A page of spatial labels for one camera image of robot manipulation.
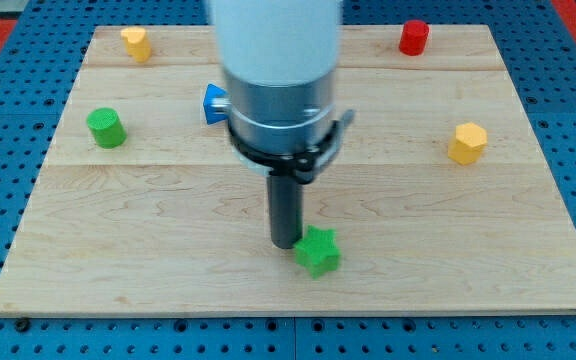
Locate blue triangular block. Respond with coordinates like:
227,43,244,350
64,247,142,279
203,83,230,125

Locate yellow heart block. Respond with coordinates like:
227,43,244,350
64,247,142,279
120,26,152,63

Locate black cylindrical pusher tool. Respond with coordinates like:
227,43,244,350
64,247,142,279
267,176,303,249

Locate light wooden board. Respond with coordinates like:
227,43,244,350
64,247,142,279
0,25,576,318

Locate green star block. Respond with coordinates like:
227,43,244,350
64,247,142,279
294,225,341,279

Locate red cylinder block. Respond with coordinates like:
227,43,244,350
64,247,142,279
399,19,430,56

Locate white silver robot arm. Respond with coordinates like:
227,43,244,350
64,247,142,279
206,0,344,184

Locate yellow hexagon block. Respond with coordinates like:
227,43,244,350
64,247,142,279
447,122,488,165

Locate green cylinder block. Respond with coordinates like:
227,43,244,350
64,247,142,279
86,107,127,149

